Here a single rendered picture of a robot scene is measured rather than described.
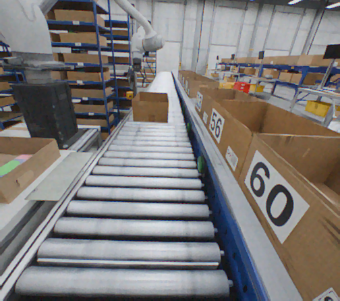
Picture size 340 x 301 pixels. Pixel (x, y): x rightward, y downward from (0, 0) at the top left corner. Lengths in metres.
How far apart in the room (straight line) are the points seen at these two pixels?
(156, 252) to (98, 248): 0.16
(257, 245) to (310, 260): 0.09
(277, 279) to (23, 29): 1.11
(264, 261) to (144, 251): 0.28
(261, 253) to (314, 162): 0.33
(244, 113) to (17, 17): 1.10
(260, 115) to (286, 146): 0.43
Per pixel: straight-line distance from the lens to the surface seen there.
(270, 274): 0.39
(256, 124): 0.93
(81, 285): 0.52
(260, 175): 0.42
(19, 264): 0.60
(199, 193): 0.64
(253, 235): 0.42
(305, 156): 0.58
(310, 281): 0.38
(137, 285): 0.49
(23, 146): 1.01
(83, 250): 0.55
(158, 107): 1.18
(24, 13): 0.97
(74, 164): 0.83
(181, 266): 0.51
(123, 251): 0.52
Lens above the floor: 1.21
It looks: 25 degrees down
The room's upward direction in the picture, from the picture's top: 4 degrees clockwise
